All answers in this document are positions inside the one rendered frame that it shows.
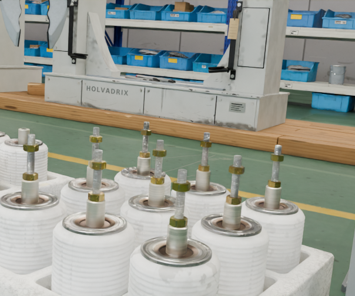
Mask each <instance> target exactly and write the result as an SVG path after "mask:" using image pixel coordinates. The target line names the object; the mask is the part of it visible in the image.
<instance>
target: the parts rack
mask: <svg viewBox="0 0 355 296"><path fill-rule="evenodd" d="M237 1H238V0H228V6H227V18H226V24H225V23H200V22H175V21H150V20H137V19H112V18H105V27H106V28H114V37H113V43H112V41H111V39H110V37H109V36H108V34H107V32H106V30H105V35H106V37H107V38H108V40H109V42H110V44H111V46H115V47H122V33H123V29H144V30H155V31H176V32H196V33H217V34H224V35H225V44H224V51H223V55H224V54H225V52H226V50H227V48H228V47H229V45H230V39H228V38H227V37H228V32H229V23H230V18H233V11H234V10H235V9H236V6H237ZM25 23H40V24H49V20H48V17H47V15H25ZM285 38H300V39H321V40H332V41H353V42H355V30H351V29H326V28H301V27H288V26H287V27H286V36H285ZM24 62H29V63H40V64H46V65H52V63H53V58H42V57H36V56H24ZM115 66H116V67H117V68H118V70H119V71H120V72H127V73H138V74H144V75H156V76H167V77H173V78H185V79H196V80H206V79H207V78H208V77H209V76H210V75H211V73H204V72H194V71H184V70H172V69H161V68H147V67H140V66H128V65H117V64H115ZM280 88H283V89H294V90H305V91H312V92H323V93H334V94H341V95H352V96H355V85H349V84H343V85H331V84H328V82H318V81H315V82H296V81H289V80H280Z"/></svg>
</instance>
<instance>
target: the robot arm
mask: <svg viewBox="0 0 355 296"><path fill-rule="evenodd" d="M71 1H72V0H48V2H49V8H48V11H47V17H48V20H49V25H48V31H47V41H48V49H52V48H53V47H54V45H55V44H56V42H57V40H58V39H59V37H60V35H61V33H62V30H63V26H64V24H65V21H66V17H67V14H68V11H69V7H70V5H71ZM0 7H1V12H2V16H3V19H4V24H5V27H6V30H7V33H8V35H9V37H10V39H11V40H12V42H13V43H14V45H15V46H17V47H19V40H20V35H21V29H20V25H19V17H20V15H21V12H22V9H21V5H20V0H0Z"/></svg>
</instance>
